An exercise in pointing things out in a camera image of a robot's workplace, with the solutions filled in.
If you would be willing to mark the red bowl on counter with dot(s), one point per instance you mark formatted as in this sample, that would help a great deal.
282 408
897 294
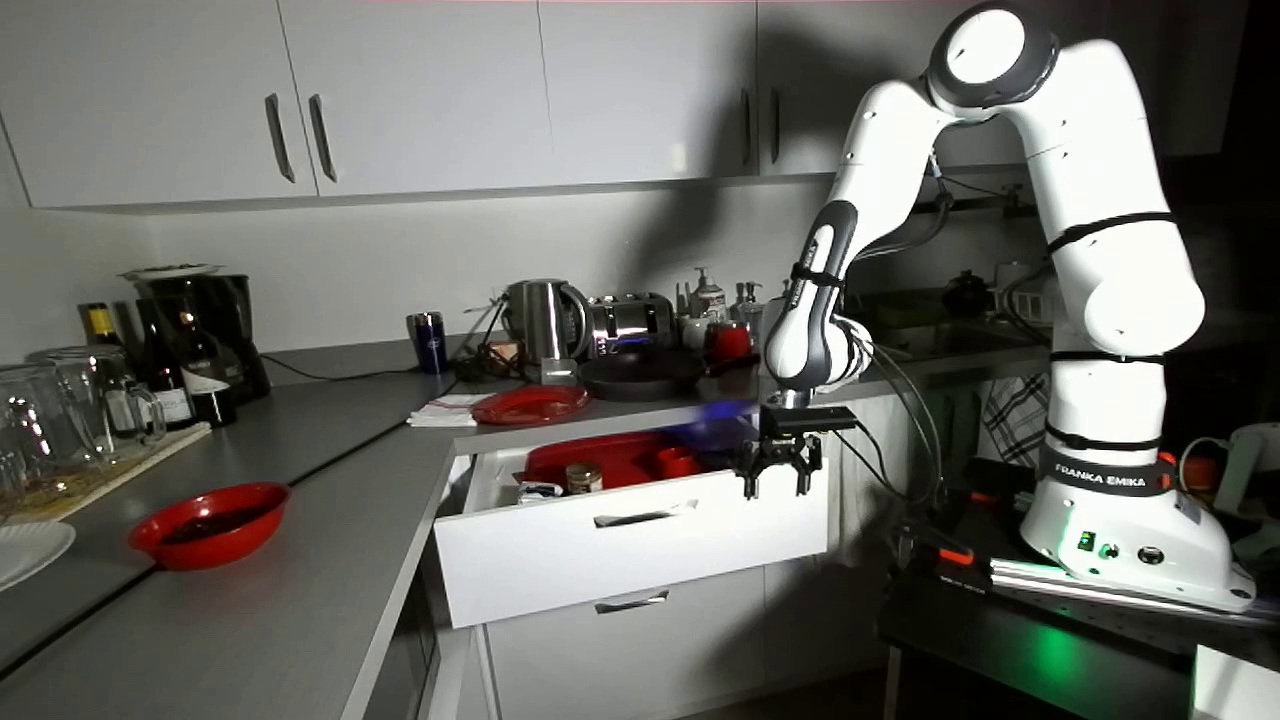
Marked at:
213 524

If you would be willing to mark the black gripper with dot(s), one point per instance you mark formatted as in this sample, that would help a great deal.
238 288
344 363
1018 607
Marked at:
788 433

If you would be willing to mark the red items in drawer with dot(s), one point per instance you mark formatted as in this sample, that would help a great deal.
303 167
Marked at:
610 463

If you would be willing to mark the white plate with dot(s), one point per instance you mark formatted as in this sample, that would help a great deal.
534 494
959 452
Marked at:
25 550

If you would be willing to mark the black coffee machine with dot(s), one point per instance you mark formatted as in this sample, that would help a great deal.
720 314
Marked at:
207 322

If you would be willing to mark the clear drinking glasses group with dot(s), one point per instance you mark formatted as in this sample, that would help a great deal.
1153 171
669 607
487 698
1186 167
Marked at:
53 416

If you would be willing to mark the white lower cabinet door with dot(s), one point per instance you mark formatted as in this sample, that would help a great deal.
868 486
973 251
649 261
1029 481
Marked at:
678 651

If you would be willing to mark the silver electric kettle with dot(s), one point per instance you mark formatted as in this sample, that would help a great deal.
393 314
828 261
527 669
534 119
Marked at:
551 330

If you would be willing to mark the dark wine bottle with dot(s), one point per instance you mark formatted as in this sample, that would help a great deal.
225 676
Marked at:
175 408

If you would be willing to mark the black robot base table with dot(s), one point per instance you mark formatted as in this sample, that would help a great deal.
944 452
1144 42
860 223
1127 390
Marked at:
970 655

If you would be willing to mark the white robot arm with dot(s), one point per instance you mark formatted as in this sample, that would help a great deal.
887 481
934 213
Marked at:
1106 520

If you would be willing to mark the white upper cabinets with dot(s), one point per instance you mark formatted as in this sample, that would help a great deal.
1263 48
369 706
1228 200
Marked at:
217 103

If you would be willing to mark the red plate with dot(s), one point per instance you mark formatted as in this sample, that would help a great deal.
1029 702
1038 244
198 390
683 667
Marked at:
529 404

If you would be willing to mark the white drawer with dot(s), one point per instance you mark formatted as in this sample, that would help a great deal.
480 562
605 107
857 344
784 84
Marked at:
507 553

